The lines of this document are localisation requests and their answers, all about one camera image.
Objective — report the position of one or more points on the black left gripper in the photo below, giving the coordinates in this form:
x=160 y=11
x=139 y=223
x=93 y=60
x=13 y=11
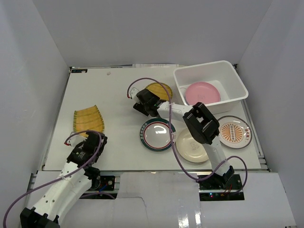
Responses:
x=99 y=144

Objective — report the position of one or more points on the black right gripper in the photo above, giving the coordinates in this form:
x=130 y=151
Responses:
x=139 y=107

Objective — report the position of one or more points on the round bamboo pattern plate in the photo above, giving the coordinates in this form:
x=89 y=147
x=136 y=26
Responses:
x=158 y=90

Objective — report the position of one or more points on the fan-shaped bamboo pattern plate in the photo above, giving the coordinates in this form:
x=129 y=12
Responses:
x=88 y=119

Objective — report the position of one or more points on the pink round plate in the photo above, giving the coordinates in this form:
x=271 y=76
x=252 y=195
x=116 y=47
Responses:
x=202 y=92

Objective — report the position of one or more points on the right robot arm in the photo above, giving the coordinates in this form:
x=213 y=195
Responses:
x=201 y=123

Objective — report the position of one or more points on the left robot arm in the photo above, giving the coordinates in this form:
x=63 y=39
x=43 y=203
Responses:
x=77 y=176

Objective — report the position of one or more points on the white plastic bin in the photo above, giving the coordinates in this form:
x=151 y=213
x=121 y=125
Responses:
x=220 y=74

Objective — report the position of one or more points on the white plate green red rim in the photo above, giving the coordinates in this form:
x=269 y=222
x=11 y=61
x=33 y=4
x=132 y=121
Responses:
x=155 y=134

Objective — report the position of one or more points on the cream round plate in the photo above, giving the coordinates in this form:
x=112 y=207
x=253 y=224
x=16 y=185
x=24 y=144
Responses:
x=189 y=148

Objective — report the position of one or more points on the black label sticker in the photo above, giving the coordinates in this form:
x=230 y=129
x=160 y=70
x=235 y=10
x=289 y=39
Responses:
x=79 y=71

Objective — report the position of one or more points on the white plate orange sun pattern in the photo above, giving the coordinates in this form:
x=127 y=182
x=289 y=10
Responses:
x=234 y=132

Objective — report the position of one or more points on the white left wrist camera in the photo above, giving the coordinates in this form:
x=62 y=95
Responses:
x=74 y=141

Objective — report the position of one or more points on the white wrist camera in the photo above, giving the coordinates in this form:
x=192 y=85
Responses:
x=132 y=94
x=74 y=141

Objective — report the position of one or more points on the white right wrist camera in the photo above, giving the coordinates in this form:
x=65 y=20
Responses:
x=132 y=94

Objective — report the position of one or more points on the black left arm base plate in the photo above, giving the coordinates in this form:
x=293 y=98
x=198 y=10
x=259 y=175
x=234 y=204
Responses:
x=103 y=183

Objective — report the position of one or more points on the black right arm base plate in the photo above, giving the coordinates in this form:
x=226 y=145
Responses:
x=211 y=183

